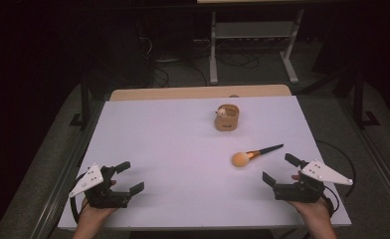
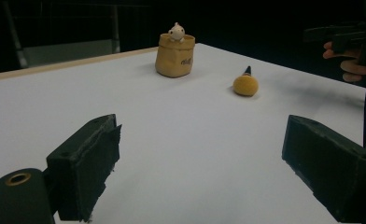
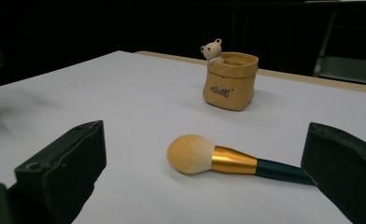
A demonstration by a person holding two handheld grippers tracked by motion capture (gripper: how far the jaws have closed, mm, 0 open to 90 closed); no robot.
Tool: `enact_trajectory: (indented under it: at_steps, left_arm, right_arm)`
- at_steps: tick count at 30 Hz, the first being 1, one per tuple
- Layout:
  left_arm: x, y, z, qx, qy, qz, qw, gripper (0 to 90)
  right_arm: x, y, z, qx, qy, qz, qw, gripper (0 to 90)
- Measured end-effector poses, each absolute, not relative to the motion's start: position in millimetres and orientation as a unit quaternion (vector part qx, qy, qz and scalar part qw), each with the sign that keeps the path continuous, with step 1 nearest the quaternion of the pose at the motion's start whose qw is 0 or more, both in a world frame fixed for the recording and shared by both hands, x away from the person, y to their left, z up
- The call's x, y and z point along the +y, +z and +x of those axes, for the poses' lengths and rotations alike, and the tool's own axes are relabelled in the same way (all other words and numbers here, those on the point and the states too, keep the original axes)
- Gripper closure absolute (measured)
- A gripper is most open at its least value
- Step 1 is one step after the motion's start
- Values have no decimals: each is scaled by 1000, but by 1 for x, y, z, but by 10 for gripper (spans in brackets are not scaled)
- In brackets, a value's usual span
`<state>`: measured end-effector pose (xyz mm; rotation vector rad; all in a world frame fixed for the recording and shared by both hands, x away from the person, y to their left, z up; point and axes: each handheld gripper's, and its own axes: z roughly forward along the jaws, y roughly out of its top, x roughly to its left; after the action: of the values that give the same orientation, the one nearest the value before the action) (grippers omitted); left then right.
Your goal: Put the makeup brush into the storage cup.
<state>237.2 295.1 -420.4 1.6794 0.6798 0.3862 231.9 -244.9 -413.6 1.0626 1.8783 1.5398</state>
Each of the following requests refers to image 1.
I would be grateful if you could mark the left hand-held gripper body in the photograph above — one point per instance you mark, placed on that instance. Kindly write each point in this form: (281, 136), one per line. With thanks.
(95, 192)

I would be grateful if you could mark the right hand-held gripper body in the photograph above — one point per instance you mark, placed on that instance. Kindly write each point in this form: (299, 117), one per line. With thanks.
(302, 192)

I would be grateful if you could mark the brown round brush holder cup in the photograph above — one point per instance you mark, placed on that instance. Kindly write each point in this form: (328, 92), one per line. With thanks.
(227, 124)

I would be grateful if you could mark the person's right hand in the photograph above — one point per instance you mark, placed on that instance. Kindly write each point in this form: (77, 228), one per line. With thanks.
(310, 209)

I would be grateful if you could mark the person's left hand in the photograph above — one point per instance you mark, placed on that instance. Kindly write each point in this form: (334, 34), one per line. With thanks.
(97, 212)

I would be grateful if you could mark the black metal stand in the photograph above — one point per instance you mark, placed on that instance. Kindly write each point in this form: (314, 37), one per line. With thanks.
(84, 106)
(359, 103)

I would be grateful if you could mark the small white figurine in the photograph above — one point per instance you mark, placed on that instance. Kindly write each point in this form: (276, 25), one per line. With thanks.
(221, 112)

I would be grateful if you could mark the white metal stand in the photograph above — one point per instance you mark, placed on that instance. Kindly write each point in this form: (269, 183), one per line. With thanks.
(254, 30)

